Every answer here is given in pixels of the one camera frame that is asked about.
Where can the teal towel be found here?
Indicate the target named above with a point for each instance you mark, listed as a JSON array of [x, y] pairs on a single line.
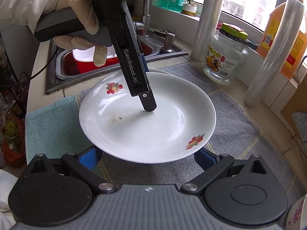
[[55, 129]]

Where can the bamboo cutting board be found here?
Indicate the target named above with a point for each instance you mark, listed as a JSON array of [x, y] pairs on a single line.
[[295, 110]]

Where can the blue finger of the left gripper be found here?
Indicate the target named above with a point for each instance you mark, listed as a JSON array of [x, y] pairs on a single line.
[[148, 101], [144, 63]]

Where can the clear plastic wrap roll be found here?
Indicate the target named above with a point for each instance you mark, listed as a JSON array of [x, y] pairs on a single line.
[[208, 22]]

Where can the white bowl pink flowers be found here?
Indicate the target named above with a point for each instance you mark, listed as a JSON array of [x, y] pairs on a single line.
[[296, 218]]

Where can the grey checked cloth mat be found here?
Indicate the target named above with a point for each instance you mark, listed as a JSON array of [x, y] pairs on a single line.
[[235, 134]]

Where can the small potted plant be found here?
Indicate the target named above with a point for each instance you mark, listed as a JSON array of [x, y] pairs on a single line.
[[189, 8]]

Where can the steel kitchen sink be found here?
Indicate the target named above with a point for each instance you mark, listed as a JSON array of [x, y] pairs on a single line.
[[56, 79]]

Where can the red basin in sink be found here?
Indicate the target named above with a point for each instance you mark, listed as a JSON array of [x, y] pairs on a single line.
[[81, 61]]

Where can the steel faucet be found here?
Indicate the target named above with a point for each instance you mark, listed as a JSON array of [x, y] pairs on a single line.
[[142, 15]]

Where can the steel kitchen knife black handle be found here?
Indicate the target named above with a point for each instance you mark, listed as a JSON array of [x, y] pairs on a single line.
[[300, 122]]

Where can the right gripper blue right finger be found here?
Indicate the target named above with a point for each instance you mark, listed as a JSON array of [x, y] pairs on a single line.
[[205, 158]]

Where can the metal wire knife stand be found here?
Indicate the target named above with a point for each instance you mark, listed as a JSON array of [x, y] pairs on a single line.
[[298, 145]]

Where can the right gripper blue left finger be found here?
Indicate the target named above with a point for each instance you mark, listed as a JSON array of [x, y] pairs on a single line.
[[88, 158]]

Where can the glass jar green lid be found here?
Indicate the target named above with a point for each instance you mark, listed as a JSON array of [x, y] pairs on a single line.
[[227, 54]]

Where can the white fruit-print plate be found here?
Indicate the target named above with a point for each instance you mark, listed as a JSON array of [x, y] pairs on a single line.
[[155, 70], [116, 122]]

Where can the left gloved hand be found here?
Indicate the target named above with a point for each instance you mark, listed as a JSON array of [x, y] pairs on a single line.
[[86, 20]]

